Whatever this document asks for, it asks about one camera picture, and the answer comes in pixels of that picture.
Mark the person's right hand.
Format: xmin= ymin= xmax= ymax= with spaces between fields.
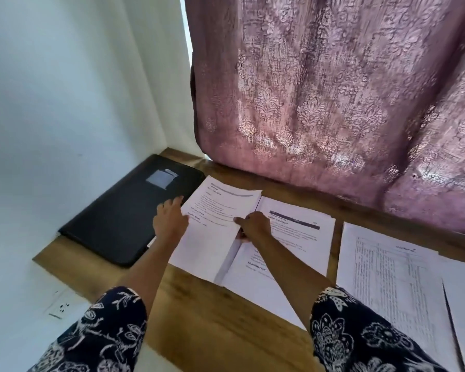
xmin=233 ymin=211 xmax=274 ymax=249

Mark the person's left hand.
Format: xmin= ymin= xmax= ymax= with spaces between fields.
xmin=152 ymin=196 xmax=191 ymax=246

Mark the grey-header text paper pile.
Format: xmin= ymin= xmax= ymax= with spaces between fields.
xmin=147 ymin=176 xmax=263 ymax=284

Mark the black folder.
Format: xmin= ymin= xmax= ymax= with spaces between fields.
xmin=59 ymin=154 xmax=206 ymax=268

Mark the dark-header text paper pile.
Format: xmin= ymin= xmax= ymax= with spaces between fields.
xmin=221 ymin=196 xmax=336 ymax=330

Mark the table-print paper pile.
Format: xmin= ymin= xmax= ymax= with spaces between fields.
xmin=337 ymin=222 xmax=462 ymax=372

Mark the person's left forearm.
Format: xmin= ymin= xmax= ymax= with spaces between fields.
xmin=120 ymin=236 xmax=179 ymax=315

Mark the person's right forearm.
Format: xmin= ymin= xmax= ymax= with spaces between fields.
xmin=252 ymin=235 xmax=334 ymax=311

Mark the white curtain lining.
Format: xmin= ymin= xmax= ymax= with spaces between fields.
xmin=120 ymin=0 xmax=204 ymax=157

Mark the pink patterned curtain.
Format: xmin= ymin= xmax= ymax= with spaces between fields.
xmin=184 ymin=0 xmax=465 ymax=237

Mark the white wall socket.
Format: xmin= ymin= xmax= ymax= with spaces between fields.
xmin=48 ymin=294 xmax=74 ymax=321

